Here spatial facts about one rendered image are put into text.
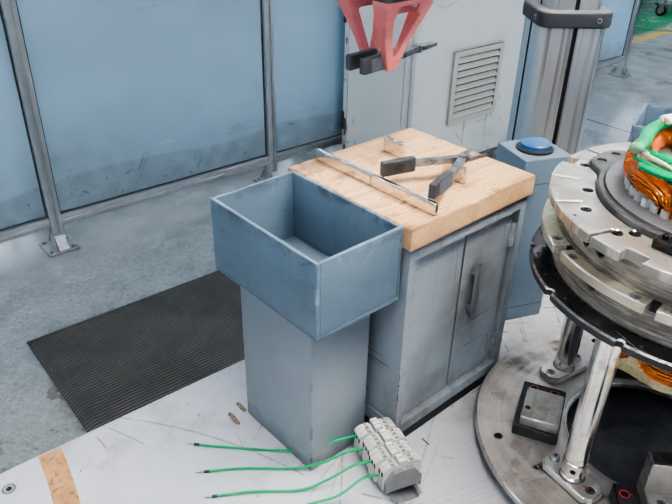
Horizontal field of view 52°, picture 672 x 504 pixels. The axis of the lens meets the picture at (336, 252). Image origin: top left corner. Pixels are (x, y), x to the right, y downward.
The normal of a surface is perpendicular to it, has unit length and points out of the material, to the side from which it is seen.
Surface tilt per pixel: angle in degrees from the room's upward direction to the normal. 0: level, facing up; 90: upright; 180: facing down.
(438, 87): 90
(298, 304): 90
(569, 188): 0
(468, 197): 0
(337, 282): 90
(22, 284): 0
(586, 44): 90
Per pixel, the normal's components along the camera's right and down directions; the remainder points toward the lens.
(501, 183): 0.02, -0.86
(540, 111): 0.04, 0.51
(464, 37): 0.63, 0.40
